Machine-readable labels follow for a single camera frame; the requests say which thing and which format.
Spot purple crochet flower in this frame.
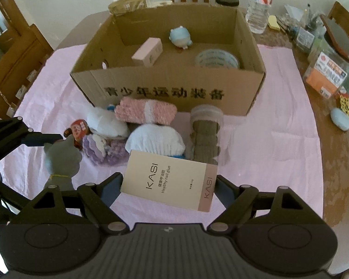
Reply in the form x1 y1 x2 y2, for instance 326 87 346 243
82 134 129 166

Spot red bear toy car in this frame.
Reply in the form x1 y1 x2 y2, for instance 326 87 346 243
64 119 91 150

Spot KASI pink white box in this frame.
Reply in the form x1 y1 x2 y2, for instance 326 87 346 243
121 150 217 212

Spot white sock blue stripe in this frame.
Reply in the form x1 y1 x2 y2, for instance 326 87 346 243
125 124 186 159

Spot clear jar with brown sock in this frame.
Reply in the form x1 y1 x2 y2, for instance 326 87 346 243
185 105 224 165

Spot long pink box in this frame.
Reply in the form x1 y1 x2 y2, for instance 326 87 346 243
132 37 163 67

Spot clear tape roll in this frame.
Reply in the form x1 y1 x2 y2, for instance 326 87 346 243
195 49 240 69

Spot blue figurine toy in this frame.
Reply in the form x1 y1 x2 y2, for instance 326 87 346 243
169 26 193 49

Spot light blue pebble object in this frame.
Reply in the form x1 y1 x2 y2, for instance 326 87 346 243
330 108 349 132

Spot pink tablecloth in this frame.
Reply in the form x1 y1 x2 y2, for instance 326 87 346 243
0 44 323 227

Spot wooden chair left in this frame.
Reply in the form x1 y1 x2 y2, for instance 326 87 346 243
0 24 53 118

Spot pink knitted sock roll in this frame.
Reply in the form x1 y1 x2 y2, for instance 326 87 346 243
114 97 177 125

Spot gold ornament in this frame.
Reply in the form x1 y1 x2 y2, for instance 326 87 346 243
339 93 349 117

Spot brown cardboard box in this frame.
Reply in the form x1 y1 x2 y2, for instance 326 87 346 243
70 3 266 116

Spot orange label plastic container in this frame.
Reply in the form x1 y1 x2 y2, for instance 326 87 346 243
304 51 348 99

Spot tissue box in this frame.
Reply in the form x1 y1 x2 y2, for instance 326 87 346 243
108 0 147 17

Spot yellow sticky notes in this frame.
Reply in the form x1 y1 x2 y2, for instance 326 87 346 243
268 15 281 31

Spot clear pen holder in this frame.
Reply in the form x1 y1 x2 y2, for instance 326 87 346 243
295 3 326 53

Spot black lid glass jar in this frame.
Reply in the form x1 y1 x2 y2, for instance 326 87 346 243
215 0 239 7

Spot brown tablet lid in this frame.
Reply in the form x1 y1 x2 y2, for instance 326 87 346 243
320 14 349 62

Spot wooden chair far right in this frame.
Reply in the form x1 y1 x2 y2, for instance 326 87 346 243
328 1 349 29

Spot water bottle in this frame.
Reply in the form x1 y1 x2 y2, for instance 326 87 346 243
245 0 272 34

